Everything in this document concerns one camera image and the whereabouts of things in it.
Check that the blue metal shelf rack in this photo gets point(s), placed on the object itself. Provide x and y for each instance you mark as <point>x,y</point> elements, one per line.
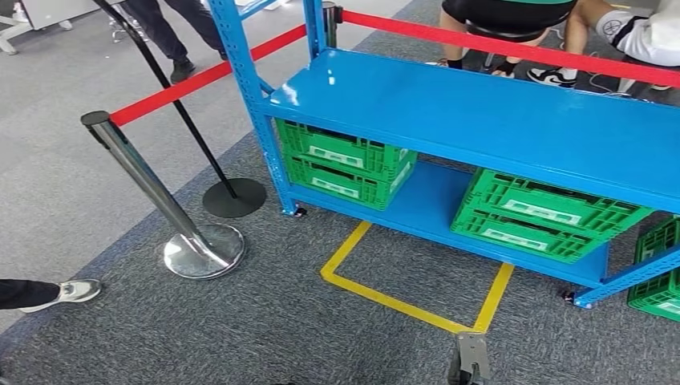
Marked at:
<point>478,117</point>

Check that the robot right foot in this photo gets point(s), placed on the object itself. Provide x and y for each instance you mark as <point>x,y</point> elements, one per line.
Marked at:
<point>470,356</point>

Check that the yellow floor tape square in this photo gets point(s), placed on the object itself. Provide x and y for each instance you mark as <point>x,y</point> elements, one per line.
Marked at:
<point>494,297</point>

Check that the white desk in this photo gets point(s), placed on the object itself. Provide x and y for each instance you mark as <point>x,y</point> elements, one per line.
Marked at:
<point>58,8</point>

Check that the person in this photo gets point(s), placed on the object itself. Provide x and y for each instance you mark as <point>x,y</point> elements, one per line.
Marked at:
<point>74,291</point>
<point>504,10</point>
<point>653,37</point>
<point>159,21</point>

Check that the chrome stanchion post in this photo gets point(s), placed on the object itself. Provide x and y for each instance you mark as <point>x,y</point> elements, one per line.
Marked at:
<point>332,24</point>
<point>204,252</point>

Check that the black pole stand round base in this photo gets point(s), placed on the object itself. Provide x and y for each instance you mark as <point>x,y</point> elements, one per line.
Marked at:
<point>233,199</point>

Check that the red barrier belt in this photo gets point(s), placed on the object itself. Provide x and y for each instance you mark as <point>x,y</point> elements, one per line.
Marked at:
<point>504,49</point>
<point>202,78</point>

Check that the black round stool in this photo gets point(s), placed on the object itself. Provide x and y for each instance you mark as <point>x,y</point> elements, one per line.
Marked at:
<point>499,33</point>
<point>627,86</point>

